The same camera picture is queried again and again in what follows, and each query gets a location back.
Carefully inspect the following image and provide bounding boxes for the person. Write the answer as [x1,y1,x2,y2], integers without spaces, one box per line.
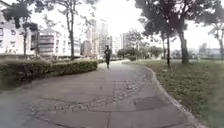
[103,45,113,70]

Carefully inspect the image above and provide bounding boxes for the group of tall buildings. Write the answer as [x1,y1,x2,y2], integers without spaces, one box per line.
[80,18,134,58]

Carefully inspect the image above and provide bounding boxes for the distant trees and bushes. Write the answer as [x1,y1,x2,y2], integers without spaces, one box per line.
[116,28,164,62]

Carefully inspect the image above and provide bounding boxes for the grey stone paved path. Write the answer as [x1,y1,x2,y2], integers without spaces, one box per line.
[0,59,209,128]

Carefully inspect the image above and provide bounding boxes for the slender tree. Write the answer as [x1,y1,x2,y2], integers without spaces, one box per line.
[49,0,101,60]

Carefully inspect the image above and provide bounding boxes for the thin-trunked tree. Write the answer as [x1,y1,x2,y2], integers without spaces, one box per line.
[156,19,178,69]

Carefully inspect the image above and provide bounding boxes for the pale stone kerb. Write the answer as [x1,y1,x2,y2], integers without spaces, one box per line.
[143,65,209,128]

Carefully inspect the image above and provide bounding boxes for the low green hedge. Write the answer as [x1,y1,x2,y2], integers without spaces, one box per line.
[0,58,100,83]

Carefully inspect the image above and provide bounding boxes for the dark thick-trunked tree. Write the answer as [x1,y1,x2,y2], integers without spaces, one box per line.
[133,0,224,65]

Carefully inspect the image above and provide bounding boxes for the grass lawn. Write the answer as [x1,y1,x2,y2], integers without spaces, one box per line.
[121,58,224,128]

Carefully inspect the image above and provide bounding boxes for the small tree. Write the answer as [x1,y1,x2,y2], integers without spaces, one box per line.
[2,0,40,58]

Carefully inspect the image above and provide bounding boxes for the white apartment building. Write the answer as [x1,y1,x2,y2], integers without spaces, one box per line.
[0,3,82,60]

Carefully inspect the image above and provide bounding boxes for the leafy tree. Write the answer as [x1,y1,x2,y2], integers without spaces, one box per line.
[203,9,224,61]

